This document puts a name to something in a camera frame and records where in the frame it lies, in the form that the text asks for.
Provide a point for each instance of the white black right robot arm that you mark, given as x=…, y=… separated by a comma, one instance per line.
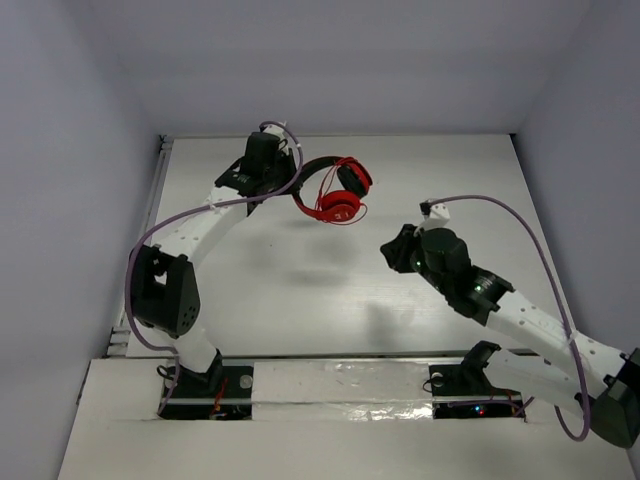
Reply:
x=571, y=371

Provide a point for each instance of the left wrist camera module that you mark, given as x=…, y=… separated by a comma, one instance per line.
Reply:
x=273, y=129

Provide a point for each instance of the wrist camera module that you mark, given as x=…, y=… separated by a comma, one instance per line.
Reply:
x=273, y=129
x=435, y=215

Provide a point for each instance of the white foil-taped front board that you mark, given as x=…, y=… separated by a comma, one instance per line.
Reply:
x=116, y=436

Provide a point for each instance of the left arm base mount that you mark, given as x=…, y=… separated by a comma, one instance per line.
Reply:
x=231, y=400

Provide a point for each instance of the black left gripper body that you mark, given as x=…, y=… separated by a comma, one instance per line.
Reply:
x=288, y=170

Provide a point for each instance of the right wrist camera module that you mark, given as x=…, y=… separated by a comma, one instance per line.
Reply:
x=435, y=215

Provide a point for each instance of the red black headphones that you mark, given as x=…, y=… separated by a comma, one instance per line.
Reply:
x=340, y=195

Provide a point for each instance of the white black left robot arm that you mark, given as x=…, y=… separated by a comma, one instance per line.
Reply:
x=161, y=291

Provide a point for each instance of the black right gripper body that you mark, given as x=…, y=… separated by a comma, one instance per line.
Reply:
x=413, y=244

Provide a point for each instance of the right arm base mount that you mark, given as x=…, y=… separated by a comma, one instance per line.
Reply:
x=464, y=393

